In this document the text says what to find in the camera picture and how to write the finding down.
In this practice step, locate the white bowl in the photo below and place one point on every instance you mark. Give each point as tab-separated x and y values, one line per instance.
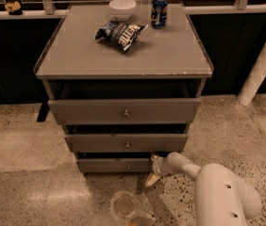
122	10

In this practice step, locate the blue soda can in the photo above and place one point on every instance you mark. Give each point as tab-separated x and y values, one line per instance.
159	13

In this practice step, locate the grey bottom drawer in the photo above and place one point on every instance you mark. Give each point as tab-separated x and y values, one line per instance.
114	165

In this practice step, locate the grey middle drawer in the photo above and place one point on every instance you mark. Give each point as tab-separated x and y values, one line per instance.
126	143

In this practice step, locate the grey top drawer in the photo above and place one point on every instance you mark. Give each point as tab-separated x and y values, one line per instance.
124	111

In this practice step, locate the grey drawer cabinet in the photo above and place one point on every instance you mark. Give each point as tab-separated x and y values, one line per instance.
166	63

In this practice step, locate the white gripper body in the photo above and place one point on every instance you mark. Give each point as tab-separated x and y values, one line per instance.
158	168

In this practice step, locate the blue chip bag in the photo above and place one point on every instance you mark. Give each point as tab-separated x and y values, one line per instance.
124	35

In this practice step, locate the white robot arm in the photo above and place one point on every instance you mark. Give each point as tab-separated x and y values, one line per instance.
222	198

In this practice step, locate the small yellow black object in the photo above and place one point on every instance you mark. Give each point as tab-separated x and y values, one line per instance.
13	8

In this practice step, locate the white diagonal post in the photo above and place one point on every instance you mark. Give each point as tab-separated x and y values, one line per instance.
254	79

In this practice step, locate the grey drawer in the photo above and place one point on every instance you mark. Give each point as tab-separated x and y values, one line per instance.
126	143
124	111
114	165

